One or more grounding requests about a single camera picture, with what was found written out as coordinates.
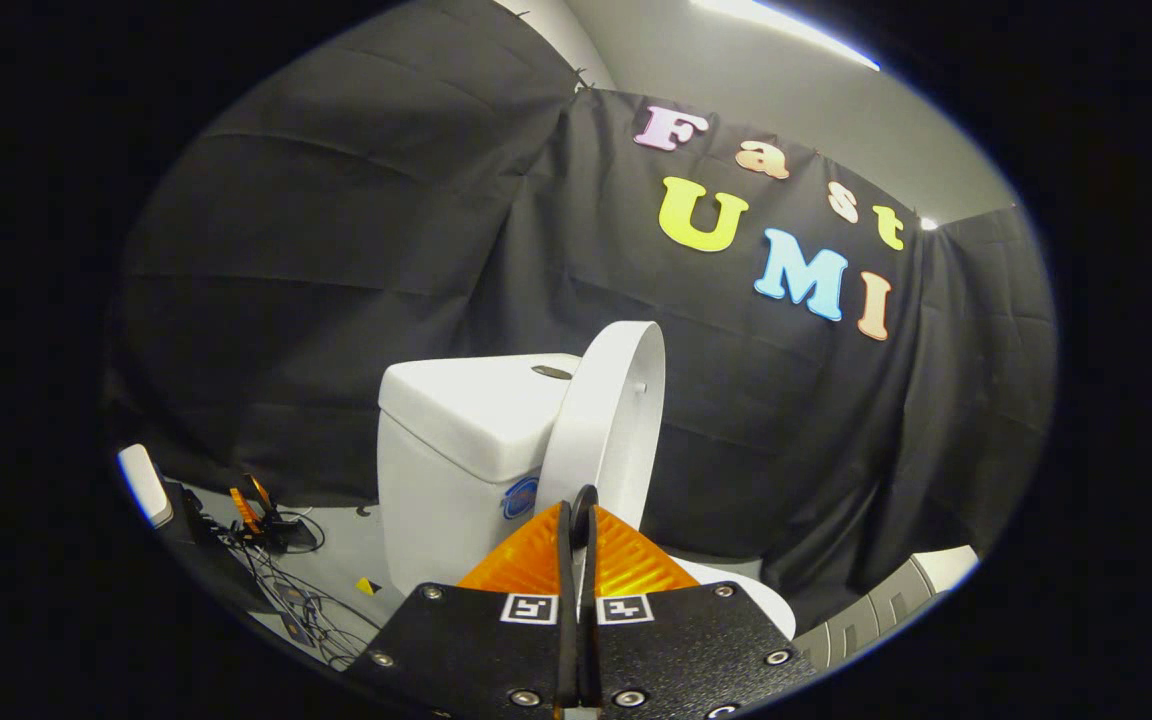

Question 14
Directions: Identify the orange and black tool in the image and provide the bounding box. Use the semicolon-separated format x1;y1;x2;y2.
227;474;323;555

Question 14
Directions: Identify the white toilet lid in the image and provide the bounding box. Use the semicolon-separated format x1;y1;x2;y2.
534;320;667;533

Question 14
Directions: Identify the black backdrop cloth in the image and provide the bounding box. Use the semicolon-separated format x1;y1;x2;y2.
106;0;1058;633

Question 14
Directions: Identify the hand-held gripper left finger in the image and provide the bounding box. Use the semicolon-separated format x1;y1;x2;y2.
346;500;578;720

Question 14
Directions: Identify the small white device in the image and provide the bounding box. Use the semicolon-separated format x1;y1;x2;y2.
117;443;176;530

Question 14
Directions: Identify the white drawer cabinet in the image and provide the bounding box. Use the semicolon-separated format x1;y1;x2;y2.
793;545;980;672

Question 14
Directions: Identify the white toilet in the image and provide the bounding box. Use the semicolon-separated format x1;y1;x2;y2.
376;352;798;642

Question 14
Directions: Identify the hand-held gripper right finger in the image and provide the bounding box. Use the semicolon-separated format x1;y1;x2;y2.
577;503;818;720

